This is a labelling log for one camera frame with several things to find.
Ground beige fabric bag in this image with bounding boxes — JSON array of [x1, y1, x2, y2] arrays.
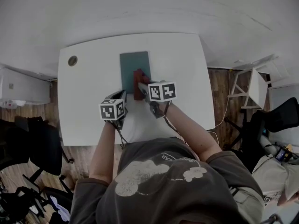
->
[[251, 156, 299, 197]]

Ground white floor cable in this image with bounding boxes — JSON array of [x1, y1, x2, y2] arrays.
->
[[207, 69, 233, 147]]

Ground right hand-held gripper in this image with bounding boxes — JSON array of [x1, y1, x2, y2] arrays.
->
[[137, 79, 177, 119]]

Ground white wooden stool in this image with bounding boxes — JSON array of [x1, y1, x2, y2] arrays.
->
[[227, 54, 280, 110]]

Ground person's left forearm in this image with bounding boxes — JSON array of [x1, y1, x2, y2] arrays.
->
[[88, 121, 117, 184]]

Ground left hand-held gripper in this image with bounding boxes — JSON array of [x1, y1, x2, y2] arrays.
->
[[99, 90, 129, 131]]

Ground person's right forearm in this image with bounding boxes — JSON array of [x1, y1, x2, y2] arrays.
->
[[163, 101, 223, 163]]

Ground blue handheld device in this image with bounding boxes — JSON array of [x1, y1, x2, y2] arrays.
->
[[274, 147, 293, 162]]

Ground person's khaki trousers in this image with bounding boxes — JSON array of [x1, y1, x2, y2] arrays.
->
[[230, 185, 266, 224]]

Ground teal notebook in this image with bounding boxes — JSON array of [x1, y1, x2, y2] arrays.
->
[[119, 51, 150, 94]]

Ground hand-held gripper cable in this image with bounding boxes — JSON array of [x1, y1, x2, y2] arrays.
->
[[113, 122, 128, 150], [163, 101, 190, 147]]

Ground black equipment pile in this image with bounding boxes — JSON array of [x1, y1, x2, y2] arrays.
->
[[0, 184, 73, 224]]

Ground right hand-held gripper cable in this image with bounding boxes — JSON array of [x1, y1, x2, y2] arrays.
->
[[163, 101, 190, 147]]

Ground left hand-held gripper cable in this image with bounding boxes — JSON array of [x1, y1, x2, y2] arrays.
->
[[113, 122, 128, 150]]

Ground person's dark printed shirt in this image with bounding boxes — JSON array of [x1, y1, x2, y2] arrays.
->
[[69, 136, 265, 224]]

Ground black mesh office chair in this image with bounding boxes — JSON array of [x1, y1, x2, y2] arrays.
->
[[224, 97, 299, 156]]

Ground white low cabinet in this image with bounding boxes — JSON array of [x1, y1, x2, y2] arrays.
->
[[0, 67, 51, 107]]

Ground red cloth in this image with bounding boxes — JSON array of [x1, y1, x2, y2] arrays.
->
[[133, 68, 150, 101]]

